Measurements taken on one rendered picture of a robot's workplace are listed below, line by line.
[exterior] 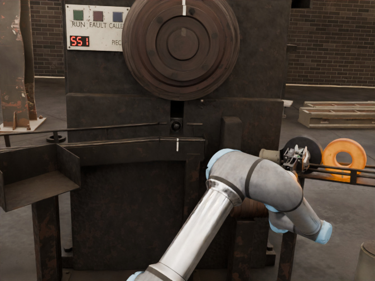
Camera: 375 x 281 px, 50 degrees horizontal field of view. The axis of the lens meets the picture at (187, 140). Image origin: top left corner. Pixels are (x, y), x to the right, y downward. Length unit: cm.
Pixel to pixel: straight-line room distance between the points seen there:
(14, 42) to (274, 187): 364
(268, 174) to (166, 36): 73
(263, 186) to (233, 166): 10
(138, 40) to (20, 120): 304
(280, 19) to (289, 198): 98
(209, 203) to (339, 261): 141
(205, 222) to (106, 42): 99
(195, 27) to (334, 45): 704
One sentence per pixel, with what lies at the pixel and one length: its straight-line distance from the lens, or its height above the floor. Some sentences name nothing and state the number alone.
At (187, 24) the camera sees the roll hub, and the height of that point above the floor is 119.
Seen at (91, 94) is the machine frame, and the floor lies 87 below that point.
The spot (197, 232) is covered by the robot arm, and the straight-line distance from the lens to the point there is 106.
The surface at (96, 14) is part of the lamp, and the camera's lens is 178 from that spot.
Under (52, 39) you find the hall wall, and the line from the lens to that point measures 796.
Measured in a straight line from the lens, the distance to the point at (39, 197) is 150.
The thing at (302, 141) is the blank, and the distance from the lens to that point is 165.
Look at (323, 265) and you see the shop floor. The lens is 232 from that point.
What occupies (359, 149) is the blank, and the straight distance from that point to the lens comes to 162.
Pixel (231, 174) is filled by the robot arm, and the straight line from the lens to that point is 110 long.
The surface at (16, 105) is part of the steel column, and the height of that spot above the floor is 26.
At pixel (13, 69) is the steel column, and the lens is 443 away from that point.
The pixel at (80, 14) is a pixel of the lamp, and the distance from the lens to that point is 179.
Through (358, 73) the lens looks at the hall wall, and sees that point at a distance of 881.
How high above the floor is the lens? 122
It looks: 17 degrees down
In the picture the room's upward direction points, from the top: 3 degrees clockwise
